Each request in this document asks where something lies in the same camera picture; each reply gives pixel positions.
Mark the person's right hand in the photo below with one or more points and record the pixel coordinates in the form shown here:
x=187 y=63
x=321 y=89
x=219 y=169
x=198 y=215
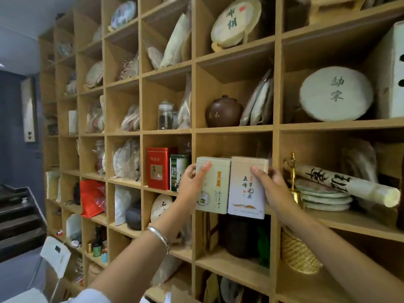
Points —
x=277 y=195

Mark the person's left forearm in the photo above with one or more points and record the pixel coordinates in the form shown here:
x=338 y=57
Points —
x=142 y=252

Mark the glass jar with lid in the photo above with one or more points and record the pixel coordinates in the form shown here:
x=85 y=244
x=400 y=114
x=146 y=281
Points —
x=165 y=116

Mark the paper-wrapped long roll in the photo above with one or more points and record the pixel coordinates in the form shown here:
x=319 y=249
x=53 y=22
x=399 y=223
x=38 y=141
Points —
x=347 y=184

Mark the wooden shelf unit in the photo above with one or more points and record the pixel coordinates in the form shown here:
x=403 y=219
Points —
x=276 y=91

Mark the person's left hand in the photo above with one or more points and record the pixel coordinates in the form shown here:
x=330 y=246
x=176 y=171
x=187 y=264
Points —
x=187 y=186

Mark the beige wrapped tea cake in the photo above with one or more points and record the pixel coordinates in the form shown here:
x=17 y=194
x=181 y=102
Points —
x=94 y=75

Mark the stack of pale tea cakes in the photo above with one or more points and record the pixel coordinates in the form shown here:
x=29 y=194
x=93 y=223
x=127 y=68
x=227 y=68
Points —
x=325 y=198

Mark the brass ornament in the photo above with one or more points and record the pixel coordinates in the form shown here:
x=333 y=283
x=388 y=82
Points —
x=294 y=189

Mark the white cardboard box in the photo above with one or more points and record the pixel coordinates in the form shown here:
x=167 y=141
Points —
x=389 y=75

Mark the small white box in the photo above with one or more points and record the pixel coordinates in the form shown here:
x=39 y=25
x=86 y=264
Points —
x=73 y=122

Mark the green packet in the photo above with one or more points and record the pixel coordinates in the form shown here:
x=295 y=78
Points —
x=264 y=247

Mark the red bag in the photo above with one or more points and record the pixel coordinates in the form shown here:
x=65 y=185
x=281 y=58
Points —
x=92 y=198

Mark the dark round teapot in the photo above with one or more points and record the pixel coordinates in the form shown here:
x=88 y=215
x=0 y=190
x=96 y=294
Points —
x=134 y=216

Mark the person's right thumb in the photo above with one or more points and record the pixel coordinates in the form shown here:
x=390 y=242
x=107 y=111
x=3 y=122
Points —
x=259 y=175

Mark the white folding chair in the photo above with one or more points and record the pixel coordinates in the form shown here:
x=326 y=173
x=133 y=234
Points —
x=56 y=255

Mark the patterned wrapped tea cake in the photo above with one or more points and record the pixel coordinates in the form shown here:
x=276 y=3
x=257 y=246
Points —
x=128 y=68

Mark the hanging wall scroll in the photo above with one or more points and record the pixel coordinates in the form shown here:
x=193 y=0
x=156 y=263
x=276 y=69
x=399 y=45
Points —
x=29 y=110

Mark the white paper bag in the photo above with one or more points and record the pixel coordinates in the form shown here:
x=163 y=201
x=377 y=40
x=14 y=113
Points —
x=121 y=201

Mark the tea cake with black script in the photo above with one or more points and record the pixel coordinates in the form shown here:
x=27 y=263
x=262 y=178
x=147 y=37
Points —
x=161 y=206

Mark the white tea tin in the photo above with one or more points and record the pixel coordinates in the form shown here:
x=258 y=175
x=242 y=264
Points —
x=244 y=198

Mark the dark brown tall jar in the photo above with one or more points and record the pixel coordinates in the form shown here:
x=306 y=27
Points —
x=241 y=236

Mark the blue patterned tea cake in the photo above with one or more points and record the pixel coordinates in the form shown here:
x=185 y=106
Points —
x=123 y=14

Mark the white round tea cake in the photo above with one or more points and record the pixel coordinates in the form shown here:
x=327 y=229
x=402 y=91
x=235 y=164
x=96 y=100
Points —
x=336 y=94

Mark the red tea tin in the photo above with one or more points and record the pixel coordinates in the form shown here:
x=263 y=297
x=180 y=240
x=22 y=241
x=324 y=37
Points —
x=157 y=168

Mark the dark green tea tin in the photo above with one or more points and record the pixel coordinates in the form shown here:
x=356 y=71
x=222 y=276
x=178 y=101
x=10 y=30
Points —
x=176 y=170

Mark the person's right forearm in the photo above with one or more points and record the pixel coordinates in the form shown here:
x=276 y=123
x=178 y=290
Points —
x=341 y=258

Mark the white sleeve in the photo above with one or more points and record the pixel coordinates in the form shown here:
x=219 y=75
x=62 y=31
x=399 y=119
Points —
x=79 y=296

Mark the plastic-bagged tea cakes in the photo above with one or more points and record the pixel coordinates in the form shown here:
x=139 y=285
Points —
x=126 y=160
x=94 y=118
x=131 y=119

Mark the dark staircase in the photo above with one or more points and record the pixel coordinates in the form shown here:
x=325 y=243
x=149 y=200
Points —
x=19 y=224

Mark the pale green tea tin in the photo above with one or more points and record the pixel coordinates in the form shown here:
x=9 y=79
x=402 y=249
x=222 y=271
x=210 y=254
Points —
x=217 y=189

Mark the leaning wrapped tea cakes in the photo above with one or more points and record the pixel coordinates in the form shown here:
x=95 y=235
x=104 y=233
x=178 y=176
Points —
x=258 y=102

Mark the tea cake with green script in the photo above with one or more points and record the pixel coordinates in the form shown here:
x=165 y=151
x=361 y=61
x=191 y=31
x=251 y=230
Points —
x=235 y=23

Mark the clear plastic bag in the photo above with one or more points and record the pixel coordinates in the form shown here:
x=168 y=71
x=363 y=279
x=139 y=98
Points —
x=359 y=160

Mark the group of small bottles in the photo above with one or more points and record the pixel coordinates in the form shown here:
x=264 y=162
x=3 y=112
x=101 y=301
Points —
x=97 y=247

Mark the brown clay jar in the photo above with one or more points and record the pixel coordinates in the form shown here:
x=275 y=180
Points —
x=224 y=112

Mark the white wrapped tea cake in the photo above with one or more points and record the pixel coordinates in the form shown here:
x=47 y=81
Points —
x=176 y=40

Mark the person's left thumb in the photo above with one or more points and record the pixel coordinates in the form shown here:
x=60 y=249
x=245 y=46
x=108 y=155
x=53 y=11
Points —
x=203 y=170

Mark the woven straw basket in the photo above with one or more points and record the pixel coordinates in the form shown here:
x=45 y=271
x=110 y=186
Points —
x=296 y=252

